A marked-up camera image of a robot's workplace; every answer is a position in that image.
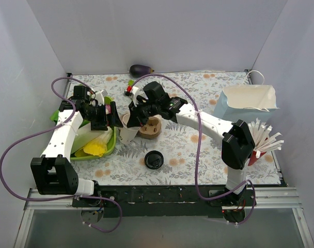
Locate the aluminium rail frame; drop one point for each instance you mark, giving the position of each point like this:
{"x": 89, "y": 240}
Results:
{"x": 59, "y": 226}

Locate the white paper coffee cup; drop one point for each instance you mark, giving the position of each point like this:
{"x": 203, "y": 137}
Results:
{"x": 127, "y": 134}

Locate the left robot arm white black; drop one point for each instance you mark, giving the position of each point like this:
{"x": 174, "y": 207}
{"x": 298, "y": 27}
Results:
{"x": 53, "y": 172}

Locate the brown cardboard cup carrier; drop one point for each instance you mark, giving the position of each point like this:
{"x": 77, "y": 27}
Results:
{"x": 152, "y": 129}

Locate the red cup holder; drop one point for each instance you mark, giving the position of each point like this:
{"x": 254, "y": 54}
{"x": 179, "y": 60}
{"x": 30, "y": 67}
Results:
{"x": 256, "y": 155}

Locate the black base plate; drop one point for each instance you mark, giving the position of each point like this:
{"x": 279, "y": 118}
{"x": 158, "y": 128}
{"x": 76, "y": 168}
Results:
{"x": 177, "y": 200}

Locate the light blue paper bag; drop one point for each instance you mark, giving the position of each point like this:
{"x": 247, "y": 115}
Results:
{"x": 246, "y": 101}

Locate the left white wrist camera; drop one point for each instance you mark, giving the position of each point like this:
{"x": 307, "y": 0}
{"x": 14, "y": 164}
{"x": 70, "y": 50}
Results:
{"x": 99, "y": 97}

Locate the green lettuce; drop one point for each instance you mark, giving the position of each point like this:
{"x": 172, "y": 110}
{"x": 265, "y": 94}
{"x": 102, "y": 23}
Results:
{"x": 54, "y": 117}

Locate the green plastic tray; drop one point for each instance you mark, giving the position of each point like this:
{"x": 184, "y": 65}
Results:
{"x": 69, "y": 121}

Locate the black plastic cup lid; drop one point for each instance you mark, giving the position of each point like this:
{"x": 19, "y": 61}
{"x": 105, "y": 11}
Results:
{"x": 154, "y": 160}

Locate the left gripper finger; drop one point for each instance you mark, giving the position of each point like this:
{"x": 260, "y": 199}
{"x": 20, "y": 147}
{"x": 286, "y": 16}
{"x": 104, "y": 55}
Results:
{"x": 113, "y": 117}
{"x": 98, "y": 126}

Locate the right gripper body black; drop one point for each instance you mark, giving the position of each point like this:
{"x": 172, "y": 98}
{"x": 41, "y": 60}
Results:
{"x": 139, "y": 113}

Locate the yellow leafy cabbage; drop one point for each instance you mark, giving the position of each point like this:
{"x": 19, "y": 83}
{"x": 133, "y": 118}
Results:
{"x": 93, "y": 148}

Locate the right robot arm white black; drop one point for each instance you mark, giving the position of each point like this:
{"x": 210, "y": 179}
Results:
{"x": 235, "y": 138}

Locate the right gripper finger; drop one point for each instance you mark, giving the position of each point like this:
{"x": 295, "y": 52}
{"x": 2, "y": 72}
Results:
{"x": 134, "y": 119}
{"x": 142, "y": 119}

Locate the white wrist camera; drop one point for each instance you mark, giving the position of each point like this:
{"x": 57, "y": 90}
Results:
{"x": 132, "y": 92}
{"x": 99, "y": 97}

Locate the purple eggplant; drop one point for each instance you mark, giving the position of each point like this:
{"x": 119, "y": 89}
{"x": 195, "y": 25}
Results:
{"x": 137, "y": 71}

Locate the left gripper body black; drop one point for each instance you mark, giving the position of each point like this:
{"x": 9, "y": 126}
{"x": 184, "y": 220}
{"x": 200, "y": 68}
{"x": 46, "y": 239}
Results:
{"x": 104, "y": 118}

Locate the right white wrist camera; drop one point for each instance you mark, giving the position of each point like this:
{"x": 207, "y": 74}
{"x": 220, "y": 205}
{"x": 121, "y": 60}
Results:
{"x": 132, "y": 92}

